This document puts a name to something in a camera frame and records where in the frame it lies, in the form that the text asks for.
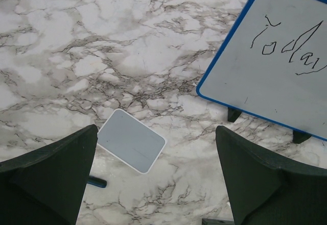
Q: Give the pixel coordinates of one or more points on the black marker cap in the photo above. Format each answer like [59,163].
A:
[207,221]

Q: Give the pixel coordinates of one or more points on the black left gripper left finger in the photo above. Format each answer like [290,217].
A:
[46,186]

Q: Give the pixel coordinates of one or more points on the black whiteboard stand foot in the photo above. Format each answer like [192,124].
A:
[300,137]
[233,114]

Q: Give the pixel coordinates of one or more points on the small white-framed grey tablet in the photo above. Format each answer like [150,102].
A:
[131,141]

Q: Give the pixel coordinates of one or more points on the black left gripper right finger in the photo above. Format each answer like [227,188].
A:
[267,188]

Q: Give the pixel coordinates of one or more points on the blue-framed whiteboard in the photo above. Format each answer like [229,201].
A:
[272,65]

